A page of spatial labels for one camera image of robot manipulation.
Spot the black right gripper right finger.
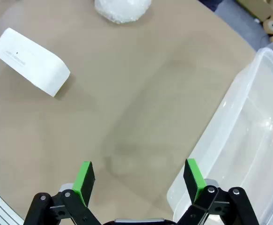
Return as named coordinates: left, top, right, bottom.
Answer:
left=173, top=158, right=260, bottom=225

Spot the brown cardboard carton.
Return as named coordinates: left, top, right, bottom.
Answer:
left=235, top=0, right=273, bottom=19

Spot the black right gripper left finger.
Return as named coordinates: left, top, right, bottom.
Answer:
left=23, top=161, right=102, bottom=225

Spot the rounded bubble-wrapped clock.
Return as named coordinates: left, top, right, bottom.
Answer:
left=94, top=0, right=152, bottom=24

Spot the clear plastic bin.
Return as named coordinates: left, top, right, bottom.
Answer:
left=166, top=47, right=273, bottom=225

